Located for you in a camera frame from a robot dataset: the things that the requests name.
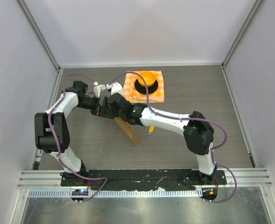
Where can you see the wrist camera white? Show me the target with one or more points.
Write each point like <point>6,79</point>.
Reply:
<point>98,88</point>
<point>115,88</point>

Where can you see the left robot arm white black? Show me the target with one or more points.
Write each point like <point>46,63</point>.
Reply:
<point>51,130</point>

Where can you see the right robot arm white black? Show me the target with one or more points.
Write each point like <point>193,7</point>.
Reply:
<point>198,134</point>

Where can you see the white slotted cable duct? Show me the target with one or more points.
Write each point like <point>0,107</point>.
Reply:
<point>82,193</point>

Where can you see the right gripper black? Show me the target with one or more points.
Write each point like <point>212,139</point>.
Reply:
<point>114,113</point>

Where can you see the black round plate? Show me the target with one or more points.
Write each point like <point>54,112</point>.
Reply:
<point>142,89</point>

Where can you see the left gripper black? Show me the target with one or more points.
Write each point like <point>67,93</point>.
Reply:
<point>106,112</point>

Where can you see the brown cardboard express box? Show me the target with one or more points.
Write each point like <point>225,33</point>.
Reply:
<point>127,130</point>

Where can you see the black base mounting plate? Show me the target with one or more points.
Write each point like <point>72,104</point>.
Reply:
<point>144,179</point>

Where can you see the orange bowl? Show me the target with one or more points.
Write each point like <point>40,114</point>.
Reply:
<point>146,77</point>

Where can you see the aluminium frame rail front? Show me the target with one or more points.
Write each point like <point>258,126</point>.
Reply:
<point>42,179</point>

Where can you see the yellow utility knife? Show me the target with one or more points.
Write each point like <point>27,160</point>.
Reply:
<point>150,130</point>

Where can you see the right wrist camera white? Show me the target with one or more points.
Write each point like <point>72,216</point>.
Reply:
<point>115,88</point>

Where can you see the orange checkered cloth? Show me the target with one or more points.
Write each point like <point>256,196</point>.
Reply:
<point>135,97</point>

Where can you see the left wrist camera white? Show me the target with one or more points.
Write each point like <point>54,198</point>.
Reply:
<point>98,88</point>

